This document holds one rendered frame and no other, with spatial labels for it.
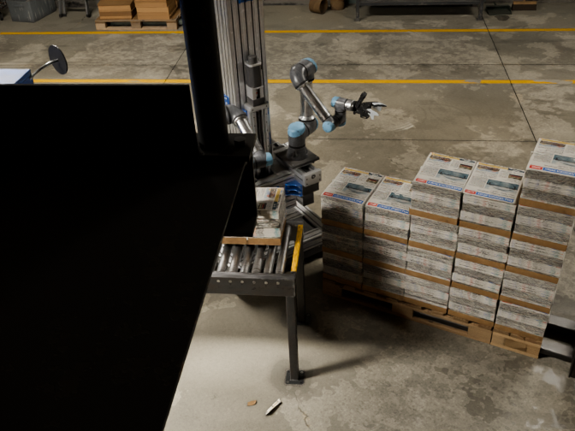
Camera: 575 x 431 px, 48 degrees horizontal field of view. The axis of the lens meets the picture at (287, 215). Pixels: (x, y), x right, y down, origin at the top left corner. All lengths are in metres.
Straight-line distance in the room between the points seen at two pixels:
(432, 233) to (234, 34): 1.69
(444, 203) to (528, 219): 0.46
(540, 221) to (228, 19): 2.13
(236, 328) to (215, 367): 0.35
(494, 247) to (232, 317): 1.77
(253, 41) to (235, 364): 2.02
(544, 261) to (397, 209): 0.87
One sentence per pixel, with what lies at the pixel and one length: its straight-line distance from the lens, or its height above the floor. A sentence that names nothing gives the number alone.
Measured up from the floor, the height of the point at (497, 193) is 1.07.
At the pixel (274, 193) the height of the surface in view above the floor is 1.04.
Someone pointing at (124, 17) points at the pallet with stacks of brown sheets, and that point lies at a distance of 9.92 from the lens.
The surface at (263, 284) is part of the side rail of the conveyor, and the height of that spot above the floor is 0.76.
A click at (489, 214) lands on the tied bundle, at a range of 3.75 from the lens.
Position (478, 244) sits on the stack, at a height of 0.74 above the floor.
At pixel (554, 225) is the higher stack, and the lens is 3.70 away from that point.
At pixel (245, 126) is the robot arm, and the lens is 3.77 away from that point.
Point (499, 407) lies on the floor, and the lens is 4.02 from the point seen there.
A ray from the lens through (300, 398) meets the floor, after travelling 3.94.
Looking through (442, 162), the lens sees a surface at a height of 1.07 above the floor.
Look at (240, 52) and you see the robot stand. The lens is 4.14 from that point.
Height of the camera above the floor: 3.05
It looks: 35 degrees down
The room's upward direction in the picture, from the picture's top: 3 degrees counter-clockwise
